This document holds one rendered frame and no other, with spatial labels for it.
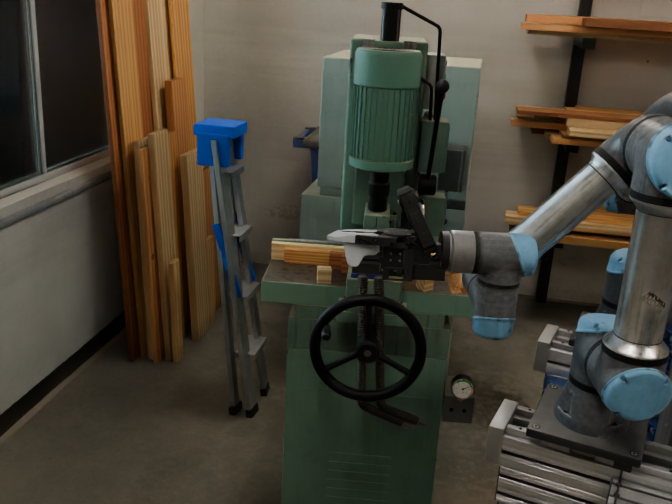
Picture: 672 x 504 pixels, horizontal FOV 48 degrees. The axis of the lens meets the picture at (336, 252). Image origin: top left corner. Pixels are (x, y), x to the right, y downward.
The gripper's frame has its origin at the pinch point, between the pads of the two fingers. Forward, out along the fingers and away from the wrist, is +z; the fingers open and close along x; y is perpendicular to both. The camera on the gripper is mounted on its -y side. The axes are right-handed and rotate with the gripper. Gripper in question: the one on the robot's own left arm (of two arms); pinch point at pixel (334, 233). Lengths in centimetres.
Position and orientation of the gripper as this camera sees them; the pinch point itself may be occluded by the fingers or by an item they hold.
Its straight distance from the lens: 132.6
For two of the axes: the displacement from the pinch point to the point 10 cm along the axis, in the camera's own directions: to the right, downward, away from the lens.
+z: -10.0, -0.5, -0.1
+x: 0.0, -1.9, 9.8
